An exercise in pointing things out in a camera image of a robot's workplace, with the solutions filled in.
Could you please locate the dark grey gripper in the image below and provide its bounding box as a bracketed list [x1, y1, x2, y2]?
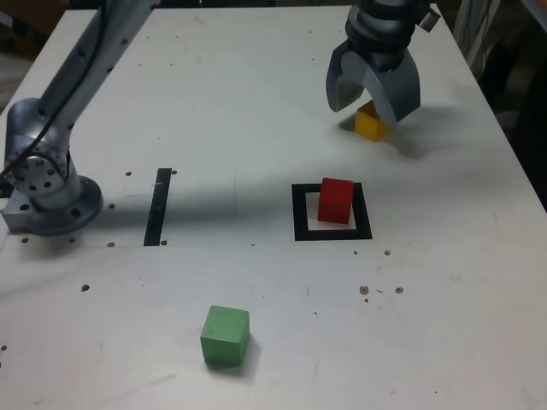
[325, 42, 422, 128]

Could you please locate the yellow cube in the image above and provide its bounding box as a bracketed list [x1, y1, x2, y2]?
[354, 102, 393, 143]

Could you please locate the red cube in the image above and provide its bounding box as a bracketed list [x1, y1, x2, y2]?
[316, 177, 356, 226]

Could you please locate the green cube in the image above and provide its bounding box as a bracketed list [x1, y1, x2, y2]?
[199, 304, 251, 368]

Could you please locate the black tape square outline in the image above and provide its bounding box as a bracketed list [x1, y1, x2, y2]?
[291, 182, 373, 243]

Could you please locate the pale hanging cloth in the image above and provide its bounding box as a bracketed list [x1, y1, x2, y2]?
[451, 0, 505, 80]

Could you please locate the black tape strip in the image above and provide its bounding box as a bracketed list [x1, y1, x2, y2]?
[143, 167, 172, 248]

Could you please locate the brown cardboard box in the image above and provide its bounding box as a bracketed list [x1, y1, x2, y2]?
[0, 10, 65, 55]

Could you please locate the small pale wrist camera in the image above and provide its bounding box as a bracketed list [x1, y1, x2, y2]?
[418, 9, 441, 34]

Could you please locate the black cable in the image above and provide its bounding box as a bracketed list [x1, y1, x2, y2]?
[0, 0, 108, 179]

